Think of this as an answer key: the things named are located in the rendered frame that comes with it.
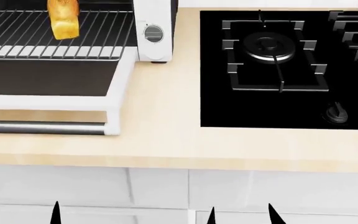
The black cast iron grate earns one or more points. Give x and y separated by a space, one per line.
319 70
357 37

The black glass gas cooktop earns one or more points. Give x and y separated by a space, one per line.
287 70

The white toaster oven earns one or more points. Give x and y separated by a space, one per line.
154 30

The white oven door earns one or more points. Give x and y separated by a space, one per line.
57 93

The white cabinet drawer front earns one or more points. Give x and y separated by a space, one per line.
73 186
284 193

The round black gas burner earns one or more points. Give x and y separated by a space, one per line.
268 46

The golden bread loaf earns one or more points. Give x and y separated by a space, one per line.
64 19

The silver oven control dial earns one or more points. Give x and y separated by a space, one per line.
153 33

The black cooktop control knob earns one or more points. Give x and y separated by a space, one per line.
336 112

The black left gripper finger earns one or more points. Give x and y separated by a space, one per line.
56 215

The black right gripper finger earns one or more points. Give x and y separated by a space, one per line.
275 215
211 218

